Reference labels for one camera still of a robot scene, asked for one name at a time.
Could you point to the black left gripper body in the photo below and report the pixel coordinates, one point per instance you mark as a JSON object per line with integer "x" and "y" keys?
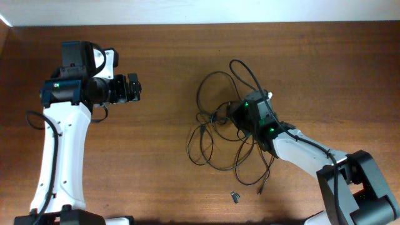
{"x": 125, "y": 89}

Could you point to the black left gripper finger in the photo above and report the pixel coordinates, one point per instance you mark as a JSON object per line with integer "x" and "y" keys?
{"x": 134, "y": 95}
{"x": 134, "y": 84}

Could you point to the small black USB adapter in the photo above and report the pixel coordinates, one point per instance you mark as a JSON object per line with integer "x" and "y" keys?
{"x": 235, "y": 196}

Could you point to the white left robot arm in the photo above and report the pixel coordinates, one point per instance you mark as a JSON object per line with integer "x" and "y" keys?
{"x": 84, "y": 81}

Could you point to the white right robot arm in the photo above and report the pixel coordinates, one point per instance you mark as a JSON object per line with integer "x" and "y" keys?
{"x": 353, "y": 188}

